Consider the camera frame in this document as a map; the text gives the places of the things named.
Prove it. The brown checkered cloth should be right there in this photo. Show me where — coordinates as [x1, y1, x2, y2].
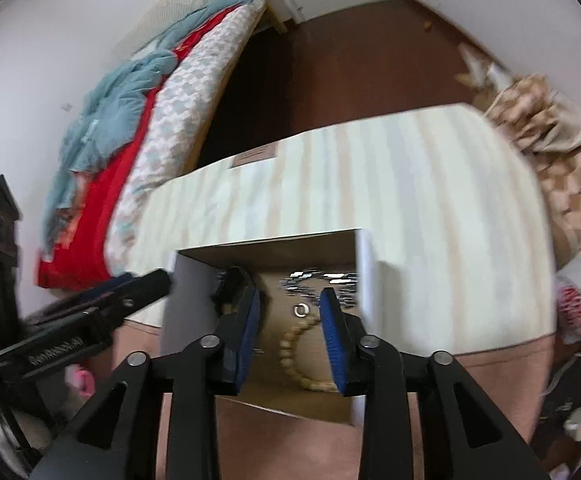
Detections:
[483, 72, 581, 261]

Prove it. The pink shoe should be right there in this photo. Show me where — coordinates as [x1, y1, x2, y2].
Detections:
[66, 365, 95, 400]

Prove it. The teal blanket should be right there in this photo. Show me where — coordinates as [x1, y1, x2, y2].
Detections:
[41, 0, 252, 254]

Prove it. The wooden bead bracelet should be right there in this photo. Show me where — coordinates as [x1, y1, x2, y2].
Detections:
[276, 314, 342, 394]

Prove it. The thick silver chain necklace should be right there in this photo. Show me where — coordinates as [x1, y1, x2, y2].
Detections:
[278, 268, 361, 309]

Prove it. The red patterned white bag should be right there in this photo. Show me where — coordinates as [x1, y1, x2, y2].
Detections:
[555, 276, 581, 344]

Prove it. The black smart band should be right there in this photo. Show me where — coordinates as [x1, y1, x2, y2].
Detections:
[211, 266, 255, 318]

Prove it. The red quilt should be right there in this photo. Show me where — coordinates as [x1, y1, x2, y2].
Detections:
[36, 4, 239, 290]

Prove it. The open cardboard box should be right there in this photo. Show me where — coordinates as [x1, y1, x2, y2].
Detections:
[160, 229, 383, 426]

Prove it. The checkered bed sheet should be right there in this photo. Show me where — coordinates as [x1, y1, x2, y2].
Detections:
[103, 0, 266, 276]

